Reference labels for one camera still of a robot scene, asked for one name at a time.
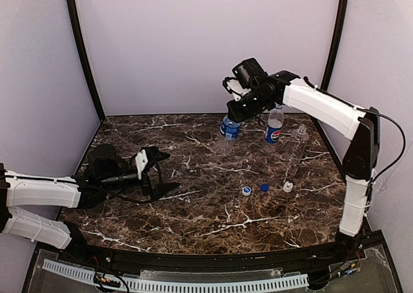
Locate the white slotted cable duct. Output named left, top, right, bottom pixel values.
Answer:
left=42, top=259, right=309, bottom=292

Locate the right black frame post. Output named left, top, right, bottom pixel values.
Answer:
left=321, top=0, right=348, bottom=90

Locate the left black frame post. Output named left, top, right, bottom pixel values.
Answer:
left=66, top=0, right=106, bottom=123

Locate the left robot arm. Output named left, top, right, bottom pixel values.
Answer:
left=1, top=144, right=180, bottom=250

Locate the tall bottle blue cap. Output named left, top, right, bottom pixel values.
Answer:
left=265, top=105, right=285, bottom=145

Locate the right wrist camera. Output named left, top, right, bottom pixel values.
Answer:
left=222, top=77, right=246, bottom=101

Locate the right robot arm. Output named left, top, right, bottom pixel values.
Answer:
left=223, top=58, right=384, bottom=237

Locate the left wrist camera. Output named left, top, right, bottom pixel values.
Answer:
left=134, top=148, right=148, bottom=180

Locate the clear bottle white cap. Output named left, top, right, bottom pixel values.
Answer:
left=285, top=124, right=309, bottom=177

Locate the white blue bottle cap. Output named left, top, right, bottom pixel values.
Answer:
left=241, top=187, right=252, bottom=196

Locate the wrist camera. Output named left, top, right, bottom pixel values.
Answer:
left=222, top=77, right=246, bottom=101
left=134, top=148, right=148, bottom=180

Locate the short bottle blue label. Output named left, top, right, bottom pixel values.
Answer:
left=214, top=116, right=241, bottom=155

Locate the black front table rail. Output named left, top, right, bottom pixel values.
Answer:
left=38, top=237, right=368, bottom=276

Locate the black frame post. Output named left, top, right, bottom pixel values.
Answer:
left=321, top=0, right=348, bottom=90
left=66, top=0, right=106, bottom=123

